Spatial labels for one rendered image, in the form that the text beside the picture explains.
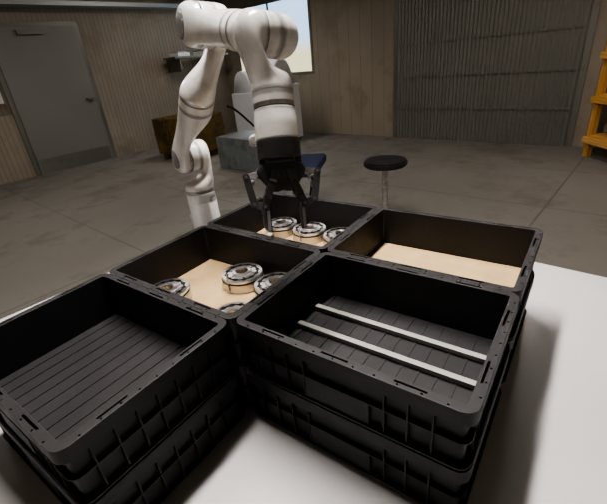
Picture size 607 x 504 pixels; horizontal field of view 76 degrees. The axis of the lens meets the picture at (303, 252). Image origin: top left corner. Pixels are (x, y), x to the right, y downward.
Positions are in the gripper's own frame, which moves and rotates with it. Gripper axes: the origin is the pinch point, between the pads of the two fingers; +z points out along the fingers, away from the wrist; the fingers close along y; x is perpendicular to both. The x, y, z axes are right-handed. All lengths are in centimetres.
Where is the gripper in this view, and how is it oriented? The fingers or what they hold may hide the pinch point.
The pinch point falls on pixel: (286, 221)
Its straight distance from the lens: 69.6
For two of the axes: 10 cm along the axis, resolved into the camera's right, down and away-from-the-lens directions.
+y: 9.8, -1.2, 1.6
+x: -1.7, -1.2, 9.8
